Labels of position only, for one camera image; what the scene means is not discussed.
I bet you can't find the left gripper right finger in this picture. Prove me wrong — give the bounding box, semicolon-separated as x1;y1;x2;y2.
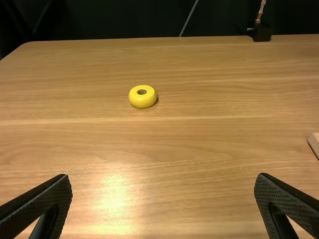
254;172;319;239

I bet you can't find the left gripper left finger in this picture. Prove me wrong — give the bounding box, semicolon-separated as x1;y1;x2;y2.
0;173;73;239

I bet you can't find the wooden peg base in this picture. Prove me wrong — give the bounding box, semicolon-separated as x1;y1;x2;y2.
307;132;319;160

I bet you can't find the black clamp stand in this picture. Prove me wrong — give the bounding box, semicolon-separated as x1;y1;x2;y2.
233;0;273;42

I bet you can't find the yellow ring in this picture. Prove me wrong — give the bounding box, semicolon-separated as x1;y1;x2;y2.
128;84;158;109

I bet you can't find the grey cable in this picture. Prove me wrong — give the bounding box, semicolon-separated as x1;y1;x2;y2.
178;0;200;38

